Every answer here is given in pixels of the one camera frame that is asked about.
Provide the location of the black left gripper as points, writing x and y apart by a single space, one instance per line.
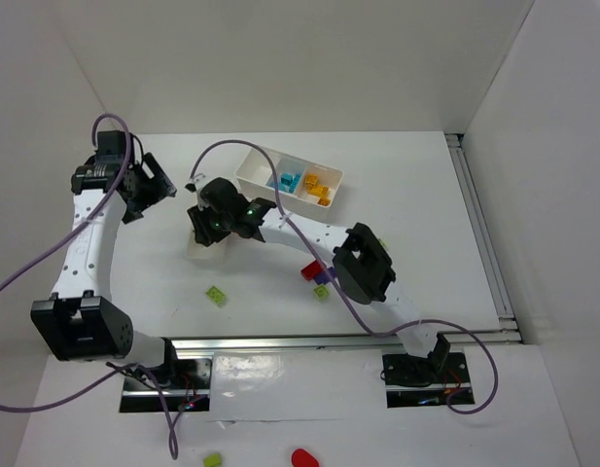
158 178

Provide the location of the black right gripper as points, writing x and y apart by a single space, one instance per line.
200 229

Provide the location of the narrow white divided tray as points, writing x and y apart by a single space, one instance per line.
216 252

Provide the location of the long teal brick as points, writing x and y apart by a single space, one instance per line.
290 183

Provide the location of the lone lime brick front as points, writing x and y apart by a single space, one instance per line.
216 296

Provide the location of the small yellow brick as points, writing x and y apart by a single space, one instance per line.
310 181

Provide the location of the yellow curved striped brick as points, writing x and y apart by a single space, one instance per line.
323 194

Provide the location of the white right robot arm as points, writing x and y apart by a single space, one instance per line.
354 257

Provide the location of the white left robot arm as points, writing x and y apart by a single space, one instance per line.
79 321

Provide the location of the wide white divided bin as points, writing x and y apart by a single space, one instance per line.
306 188

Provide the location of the red brick by purple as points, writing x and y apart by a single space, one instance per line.
310 271

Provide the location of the lime brick on foreground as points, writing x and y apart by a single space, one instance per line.
213 459

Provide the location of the red rounded foreground piece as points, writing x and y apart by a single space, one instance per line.
303 458

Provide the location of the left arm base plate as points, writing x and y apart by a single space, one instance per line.
186 390

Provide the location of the aluminium right side rail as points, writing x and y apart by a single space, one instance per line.
498 289

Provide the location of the aluminium rail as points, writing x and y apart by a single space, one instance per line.
498 289
209 345

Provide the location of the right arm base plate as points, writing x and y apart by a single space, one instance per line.
408 386

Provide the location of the aluminium front rail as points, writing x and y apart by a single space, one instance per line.
209 345

